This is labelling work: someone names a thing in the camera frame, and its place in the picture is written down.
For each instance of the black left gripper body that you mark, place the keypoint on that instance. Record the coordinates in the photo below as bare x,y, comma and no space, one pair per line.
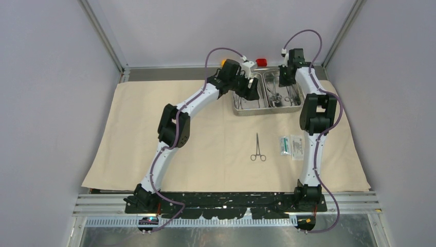
239,85

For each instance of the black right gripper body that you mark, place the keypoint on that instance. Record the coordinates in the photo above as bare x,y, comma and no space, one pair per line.
284,78

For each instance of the steel mesh instrument tray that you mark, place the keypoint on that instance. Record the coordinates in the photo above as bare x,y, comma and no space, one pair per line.
262,106

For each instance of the steel hemostat clamp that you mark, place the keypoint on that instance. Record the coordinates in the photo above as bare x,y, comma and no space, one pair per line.
258,155

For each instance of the green white sterile packet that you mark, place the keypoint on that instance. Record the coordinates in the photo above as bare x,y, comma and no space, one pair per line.
285,145

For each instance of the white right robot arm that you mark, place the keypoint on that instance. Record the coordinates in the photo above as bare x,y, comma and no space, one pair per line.
317,116

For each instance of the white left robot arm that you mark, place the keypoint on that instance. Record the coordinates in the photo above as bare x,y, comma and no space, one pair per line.
174,129

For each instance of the steel scissors pile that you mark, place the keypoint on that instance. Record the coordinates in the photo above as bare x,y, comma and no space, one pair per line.
281,96

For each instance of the steel forceps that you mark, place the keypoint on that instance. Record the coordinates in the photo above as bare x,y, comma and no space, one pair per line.
238,102

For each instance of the red block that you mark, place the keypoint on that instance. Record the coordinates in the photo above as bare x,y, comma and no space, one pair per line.
261,62

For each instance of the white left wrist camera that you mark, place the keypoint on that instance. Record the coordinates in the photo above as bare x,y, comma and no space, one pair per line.
248,66

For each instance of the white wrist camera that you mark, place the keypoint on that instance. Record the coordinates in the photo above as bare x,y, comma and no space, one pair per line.
248,66
285,56

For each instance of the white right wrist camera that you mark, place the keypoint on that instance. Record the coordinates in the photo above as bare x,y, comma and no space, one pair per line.
285,56

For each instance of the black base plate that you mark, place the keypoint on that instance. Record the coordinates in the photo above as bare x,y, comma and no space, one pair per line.
223,205

